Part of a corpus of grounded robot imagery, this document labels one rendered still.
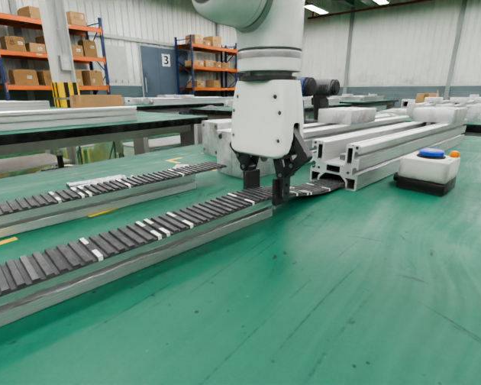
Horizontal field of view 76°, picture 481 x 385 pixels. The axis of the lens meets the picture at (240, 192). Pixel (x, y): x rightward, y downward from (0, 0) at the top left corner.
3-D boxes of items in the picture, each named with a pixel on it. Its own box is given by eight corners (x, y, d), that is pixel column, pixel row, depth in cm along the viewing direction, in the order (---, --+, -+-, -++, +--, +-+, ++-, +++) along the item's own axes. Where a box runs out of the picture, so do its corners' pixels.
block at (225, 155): (256, 182, 62) (256, 135, 59) (217, 172, 71) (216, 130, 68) (284, 175, 68) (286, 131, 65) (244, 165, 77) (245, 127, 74)
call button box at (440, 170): (442, 197, 54) (450, 161, 52) (385, 186, 60) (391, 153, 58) (454, 187, 59) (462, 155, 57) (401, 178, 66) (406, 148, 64)
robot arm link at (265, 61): (221, 53, 41) (221, 76, 42) (272, 46, 35) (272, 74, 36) (263, 57, 46) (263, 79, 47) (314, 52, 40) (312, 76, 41)
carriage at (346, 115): (350, 134, 89) (352, 110, 87) (316, 131, 96) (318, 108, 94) (373, 130, 99) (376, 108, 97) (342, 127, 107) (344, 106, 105)
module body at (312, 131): (276, 173, 70) (277, 134, 67) (244, 165, 77) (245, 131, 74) (405, 137, 122) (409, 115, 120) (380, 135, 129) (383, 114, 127)
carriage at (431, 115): (450, 133, 92) (454, 109, 90) (410, 129, 100) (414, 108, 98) (463, 128, 103) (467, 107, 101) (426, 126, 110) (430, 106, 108)
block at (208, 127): (224, 159, 84) (223, 123, 81) (202, 153, 93) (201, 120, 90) (252, 154, 90) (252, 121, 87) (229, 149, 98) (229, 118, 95)
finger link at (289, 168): (272, 159, 42) (270, 205, 44) (291, 163, 40) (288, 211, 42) (286, 156, 44) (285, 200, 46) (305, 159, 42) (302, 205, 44)
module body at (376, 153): (355, 192, 57) (361, 145, 54) (309, 180, 64) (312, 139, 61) (462, 143, 109) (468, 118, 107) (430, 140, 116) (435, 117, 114)
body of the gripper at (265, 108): (221, 70, 42) (223, 151, 45) (281, 66, 35) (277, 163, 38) (259, 72, 47) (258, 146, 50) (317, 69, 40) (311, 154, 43)
